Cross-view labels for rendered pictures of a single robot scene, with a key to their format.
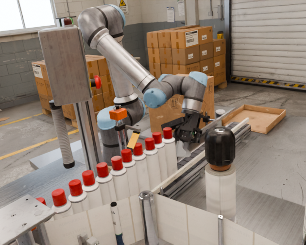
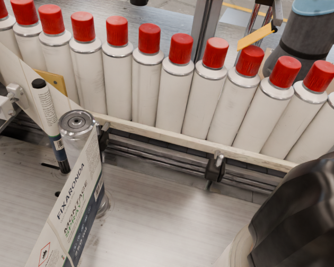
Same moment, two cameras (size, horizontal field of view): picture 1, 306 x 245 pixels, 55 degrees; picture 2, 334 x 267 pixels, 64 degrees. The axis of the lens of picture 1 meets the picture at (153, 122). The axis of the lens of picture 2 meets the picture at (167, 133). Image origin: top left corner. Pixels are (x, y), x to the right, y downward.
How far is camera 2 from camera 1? 0.65 m
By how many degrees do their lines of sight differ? 51
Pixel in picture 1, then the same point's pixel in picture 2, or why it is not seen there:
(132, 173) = (201, 91)
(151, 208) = (68, 151)
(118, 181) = (162, 78)
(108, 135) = (291, 26)
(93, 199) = (105, 68)
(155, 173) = (251, 130)
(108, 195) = (136, 84)
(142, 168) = (229, 100)
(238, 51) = not seen: outside the picture
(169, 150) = (323, 122)
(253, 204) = not seen: outside the picture
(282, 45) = not seen: outside the picture
